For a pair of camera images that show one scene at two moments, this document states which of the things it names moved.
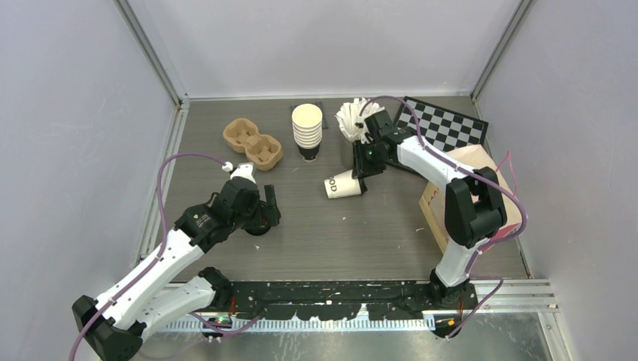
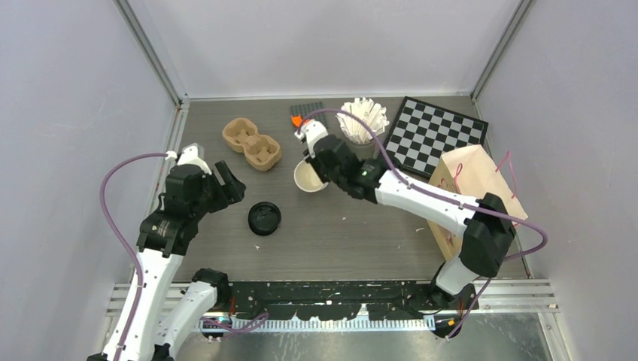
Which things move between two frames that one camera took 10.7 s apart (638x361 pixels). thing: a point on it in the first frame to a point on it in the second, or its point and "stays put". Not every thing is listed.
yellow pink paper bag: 432,200 stays put
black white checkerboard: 445,129 stays put
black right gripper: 363,168 to 314,161
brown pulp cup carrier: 242,136 stays put
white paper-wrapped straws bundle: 351,124 stays put
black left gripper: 269,213 to 233,190
